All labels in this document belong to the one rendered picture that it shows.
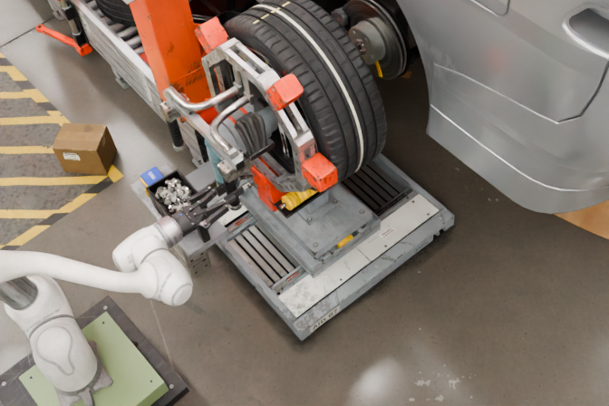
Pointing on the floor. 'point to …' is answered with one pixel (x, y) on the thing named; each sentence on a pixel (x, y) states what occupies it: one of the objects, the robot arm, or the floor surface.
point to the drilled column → (193, 262)
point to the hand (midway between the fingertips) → (230, 190)
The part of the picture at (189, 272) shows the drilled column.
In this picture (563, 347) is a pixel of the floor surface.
